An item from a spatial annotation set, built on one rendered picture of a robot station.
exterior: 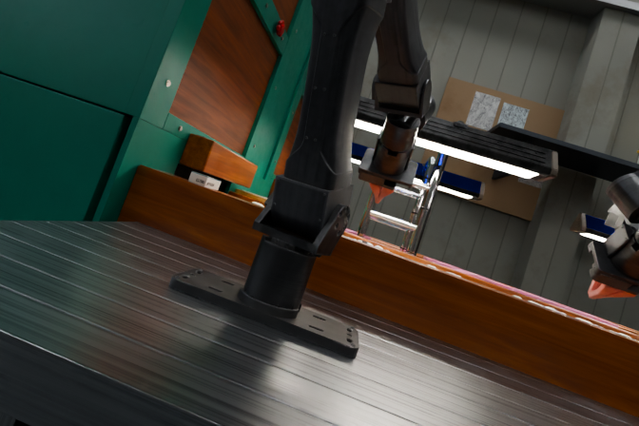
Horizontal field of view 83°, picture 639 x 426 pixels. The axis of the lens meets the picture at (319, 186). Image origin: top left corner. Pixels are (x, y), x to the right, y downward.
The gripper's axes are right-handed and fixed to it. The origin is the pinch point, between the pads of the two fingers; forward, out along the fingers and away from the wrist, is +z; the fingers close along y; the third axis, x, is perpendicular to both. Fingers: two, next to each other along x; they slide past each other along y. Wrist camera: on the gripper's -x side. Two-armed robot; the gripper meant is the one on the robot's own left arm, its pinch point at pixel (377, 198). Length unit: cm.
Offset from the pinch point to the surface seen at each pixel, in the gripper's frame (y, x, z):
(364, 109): 10.4, -25.2, -3.3
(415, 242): -13.2, -16.1, 28.0
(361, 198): 17, -163, 167
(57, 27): 65, 6, -21
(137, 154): 42.0, 16.9, -8.3
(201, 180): 31.1, 14.7, -4.7
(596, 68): -125, -276, 61
